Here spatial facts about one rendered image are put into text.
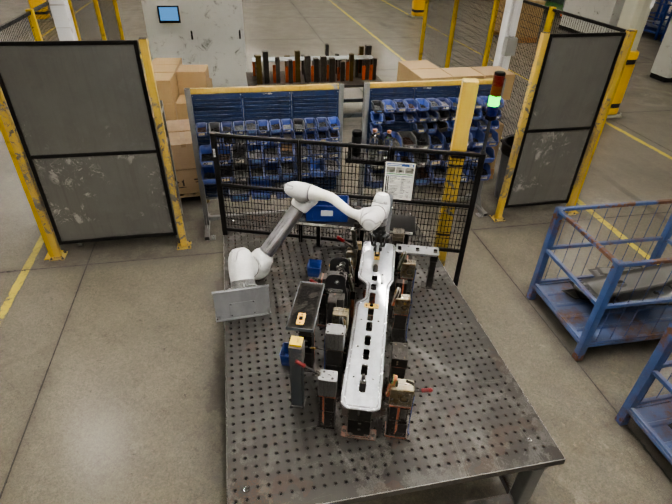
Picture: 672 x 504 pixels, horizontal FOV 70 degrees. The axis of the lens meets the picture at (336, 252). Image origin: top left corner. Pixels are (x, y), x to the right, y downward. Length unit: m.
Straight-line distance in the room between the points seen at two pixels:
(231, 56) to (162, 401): 6.83
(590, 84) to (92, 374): 5.20
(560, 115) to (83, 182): 4.69
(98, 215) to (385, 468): 3.67
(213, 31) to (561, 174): 6.13
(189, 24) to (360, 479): 8.03
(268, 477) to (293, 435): 0.24
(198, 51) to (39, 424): 6.92
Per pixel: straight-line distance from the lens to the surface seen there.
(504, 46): 7.31
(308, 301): 2.55
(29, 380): 4.26
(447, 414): 2.73
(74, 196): 5.06
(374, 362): 2.48
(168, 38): 9.33
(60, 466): 3.67
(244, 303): 3.09
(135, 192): 4.93
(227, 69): 9.39
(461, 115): 3.34
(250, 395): 2.74
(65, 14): 6.59
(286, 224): 3.24
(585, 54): 5.52
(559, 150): 5.84
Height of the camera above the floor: 2.83
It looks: 35 degrees down
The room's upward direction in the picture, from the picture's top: 2 degrees clockwise
